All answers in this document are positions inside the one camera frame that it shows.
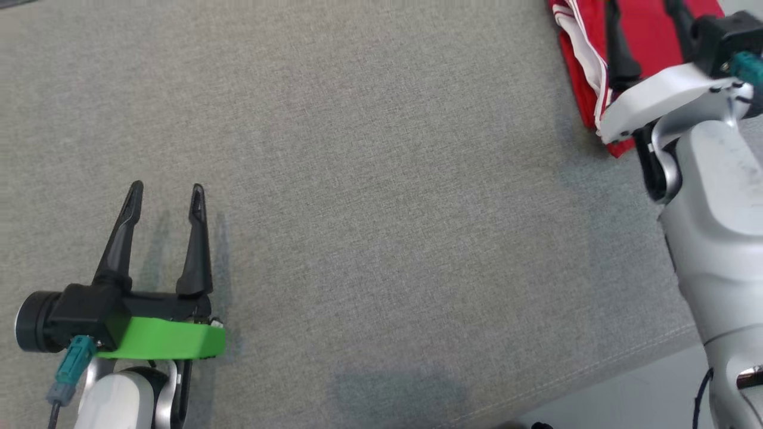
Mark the red white striped sports garment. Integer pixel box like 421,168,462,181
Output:
548,0,725,158

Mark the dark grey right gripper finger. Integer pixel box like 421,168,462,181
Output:
663,0,698,60
603,0,643,93

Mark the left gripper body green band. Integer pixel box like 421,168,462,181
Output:
95,289,227,361

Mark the right camera cable teal plug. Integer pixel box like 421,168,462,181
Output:
730,51,763,84

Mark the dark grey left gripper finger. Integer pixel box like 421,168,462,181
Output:
92,180,145,293
175,184,214,299

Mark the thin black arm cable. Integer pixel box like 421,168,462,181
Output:
693,368,716,429

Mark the camera cable teal plug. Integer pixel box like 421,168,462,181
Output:
730,51,763,84
46,335,96,429

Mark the left camera cable teal plug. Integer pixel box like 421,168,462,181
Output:
46,335,96,429

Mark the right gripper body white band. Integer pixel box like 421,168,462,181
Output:
596,60,755,145

